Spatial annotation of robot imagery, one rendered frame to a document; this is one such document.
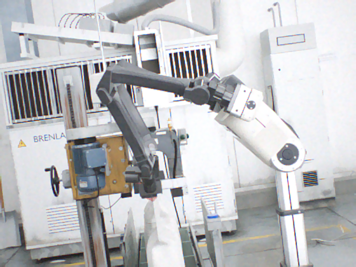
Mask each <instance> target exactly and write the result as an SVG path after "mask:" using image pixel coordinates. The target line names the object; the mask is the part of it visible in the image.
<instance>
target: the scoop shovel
mask: <svg viewBox="0 0 356 267"><path fill-rule="evenodd" d="M0 202H1V213H0V249H5V248H7V247H18V246H21V245H22V244H21V240H20V233H19V228H18V219H17V212H16V210H14V211H11V212H5V211H4V200H3V191H2V185H1V176H0Z"/></svg>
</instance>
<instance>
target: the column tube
mask: <svg viewBox="0 0 356 267"><path fill-rule="evenodd" d="M68 75H72V82H73V86H72V87H70V89H71V96H72V104H73V108H74V112H73V113H74V115H72V116H74V119H75V123H76V128H79V127H88V120H87V111H86V105H85V97H84V93H83V82H82V77H81V71H80V68H79V67H70V68H65V69H57V81H58V88H59V92H60V99H61V107H62V114H63V119H64V126H65V136H66V141H67V144H68V143H73V142H74V140H67V133H66V130H69V129H72V128H73V127H72V121H71V114H72V113H71V114H70V109H69V102H71V100H70V101H69V98H68V93H67V87H64V82H63V78H62V77H63V76H68ZM83 204H84V203H83V199H77V200H76V207H77V211H78V218H79V229H80V233H81V239H82V244H83V255H84V259H85V266H86V267H93V261H92V251H91V247H90V239H89V236H88V226H90V225H87V221H86V214H85V208H84V207H83ZM88 206H93V207H95V208H88V212H89V217H90V223H91V229H92V239H93V245H94V250H95V257H96V262H97V267H108V263H107V256H106V246H105V241H104V234H102V233H103V229H102V223H101V214H100V211H99V209H100V208H101V206H100V199H99V196H98V198H96V199H92V200H90V201H89V202H88ZM86 209H87V208H86ZM90 237H91V236H90Z"/></svg>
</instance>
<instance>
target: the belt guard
mask: <svg viewBox="0 0 356 267"><path fill-rule="evenodd" d="M143 120H144V122H145V123H146V126H147V127H154V126H155V124H154V117H150V118H143ZM116 132H120V129H119V127H118V125H117V124H116V123H107V124H101V125H94V126H90V127H79V128H72V129H69V130H66V133H67V140H74V139H82V138H87V137H93V136H100V135H105V134H112V133H116Z"/></svg>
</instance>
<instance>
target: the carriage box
mask: <svg viewBox="0 0 356 267"><path fill-rule="evenodd" d="M96 141H100V148H102V145H103V144H105V143H107V146H108V145H110V147H111V154H112V159H113V165H114V168H113V169H112V170H111V173H110V176H106V172H105V180H106V186H105V188H104V189H101V190H100V194H99V196H104V195H115V194H119V193H127V192H132V188H133V183H130V182H125V171H126V169H127V167H131V165H128V163H129V161H130V157H129V153H128V143H127V141H126V140H125V138H124V136H123V134H118V135H110V136H102V137H96ZM96 141H95V142H96ZM72 145H76V144H74V143H68V144H65V146H64V149H65V151H66V155H67V162H68V167H69V177H70V182H71V189H72V195H73V200H77V199H85V198H92V197H96V196H97V195H98V190H97V191H94V192H93V194H90V195H78V185H77V181H76V177H77V176H78V174H75V171H74V160H73V156H72V147H71V146H72Z"/></svg>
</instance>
